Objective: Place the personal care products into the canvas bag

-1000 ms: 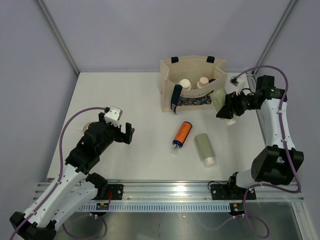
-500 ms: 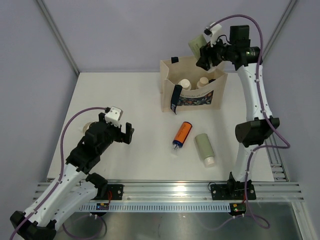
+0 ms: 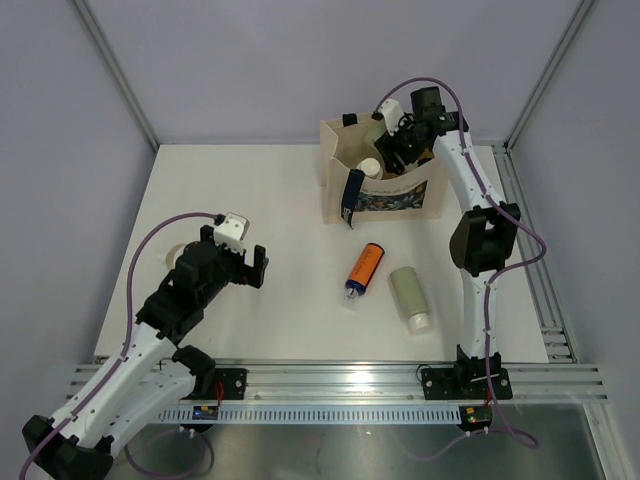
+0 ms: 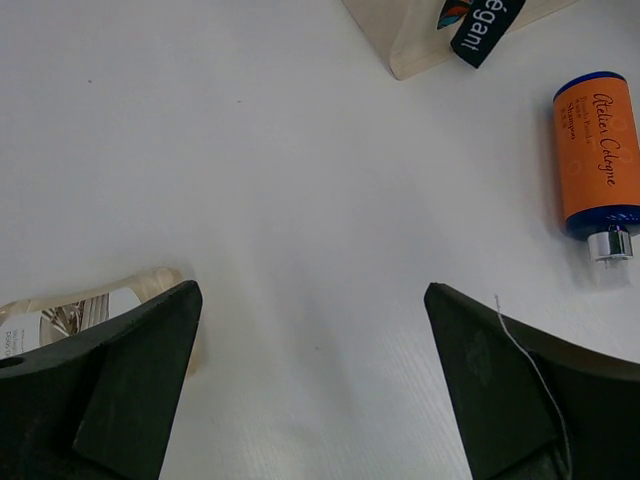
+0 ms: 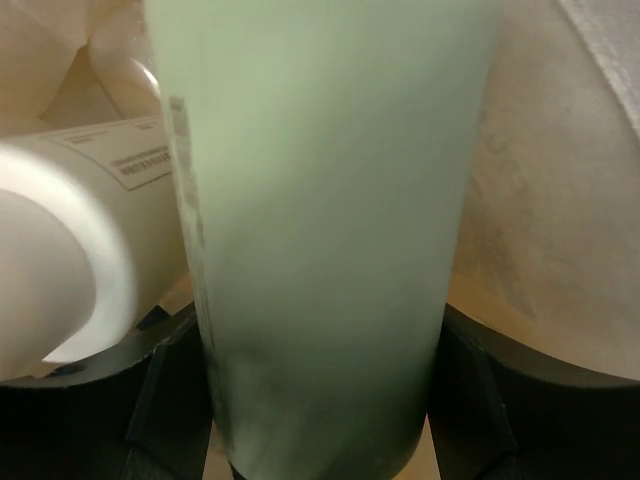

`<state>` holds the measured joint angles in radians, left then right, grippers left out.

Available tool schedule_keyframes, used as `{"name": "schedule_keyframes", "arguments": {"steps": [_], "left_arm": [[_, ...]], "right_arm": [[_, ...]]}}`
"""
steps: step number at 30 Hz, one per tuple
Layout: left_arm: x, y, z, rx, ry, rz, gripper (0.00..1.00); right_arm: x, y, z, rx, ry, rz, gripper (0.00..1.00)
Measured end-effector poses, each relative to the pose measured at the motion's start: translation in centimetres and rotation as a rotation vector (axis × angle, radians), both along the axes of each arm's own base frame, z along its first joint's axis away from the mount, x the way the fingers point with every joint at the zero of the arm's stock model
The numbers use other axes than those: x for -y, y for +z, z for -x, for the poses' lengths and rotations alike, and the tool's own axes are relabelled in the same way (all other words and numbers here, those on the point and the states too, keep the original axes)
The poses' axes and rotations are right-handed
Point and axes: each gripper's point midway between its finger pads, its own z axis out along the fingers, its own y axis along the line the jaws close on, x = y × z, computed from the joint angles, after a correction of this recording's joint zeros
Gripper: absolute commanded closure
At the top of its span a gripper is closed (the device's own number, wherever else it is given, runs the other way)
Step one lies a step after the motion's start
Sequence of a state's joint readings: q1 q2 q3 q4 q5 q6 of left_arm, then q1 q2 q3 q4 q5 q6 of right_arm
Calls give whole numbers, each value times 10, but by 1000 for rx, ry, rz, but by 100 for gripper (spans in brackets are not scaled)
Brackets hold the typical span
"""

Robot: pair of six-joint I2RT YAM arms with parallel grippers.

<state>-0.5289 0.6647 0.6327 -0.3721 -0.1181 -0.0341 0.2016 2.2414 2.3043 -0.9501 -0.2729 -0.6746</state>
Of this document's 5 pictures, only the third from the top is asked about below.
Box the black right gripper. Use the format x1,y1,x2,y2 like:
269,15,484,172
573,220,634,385
373,113,426,175

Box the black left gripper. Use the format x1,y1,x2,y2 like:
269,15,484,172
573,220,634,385
198,226,267,307

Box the small sage green bottle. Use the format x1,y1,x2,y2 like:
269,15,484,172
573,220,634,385
363,121,387,149

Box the cream bottle with round cap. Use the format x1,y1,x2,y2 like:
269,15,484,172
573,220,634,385
357,157,384,180

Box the sage green bottle white cap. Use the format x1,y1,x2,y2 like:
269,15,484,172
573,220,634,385
389,266,430,335

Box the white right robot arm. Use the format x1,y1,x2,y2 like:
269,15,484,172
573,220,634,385
373,87,520,401

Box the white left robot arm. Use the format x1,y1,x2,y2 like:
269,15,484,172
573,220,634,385
19,213,268,479

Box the beige canvas tote bag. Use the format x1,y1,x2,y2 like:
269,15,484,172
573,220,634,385
320,114,448,224

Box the orange blue spray bottle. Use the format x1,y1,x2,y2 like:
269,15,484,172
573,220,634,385
344,243,385,310

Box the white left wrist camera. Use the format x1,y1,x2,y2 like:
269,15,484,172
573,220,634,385
213,212,250,254

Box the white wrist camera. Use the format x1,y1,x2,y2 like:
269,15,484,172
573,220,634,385
376,98,405,136
213,212,250,254

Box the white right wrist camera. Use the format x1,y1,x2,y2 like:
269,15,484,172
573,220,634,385
376,98,405,136

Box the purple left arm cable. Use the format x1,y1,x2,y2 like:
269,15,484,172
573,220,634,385
18,212,224,476

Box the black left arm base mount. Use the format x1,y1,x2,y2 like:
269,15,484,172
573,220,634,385
185,368,248,401

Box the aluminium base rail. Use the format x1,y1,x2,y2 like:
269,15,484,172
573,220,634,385
69,357,610,406

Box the right aluminium frame post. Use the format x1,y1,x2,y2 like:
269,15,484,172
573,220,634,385
503,0,599,151

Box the aluminium frame post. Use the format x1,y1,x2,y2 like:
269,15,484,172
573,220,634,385
503,0,599,151
69,0,161,153

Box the slotted white cable duct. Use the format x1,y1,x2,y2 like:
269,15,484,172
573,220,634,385
151,404,461,425

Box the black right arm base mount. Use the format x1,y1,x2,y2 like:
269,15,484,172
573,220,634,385
416,365,513,401

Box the left aluminium frame post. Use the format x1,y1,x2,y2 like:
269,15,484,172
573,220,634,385
69,0,161,153

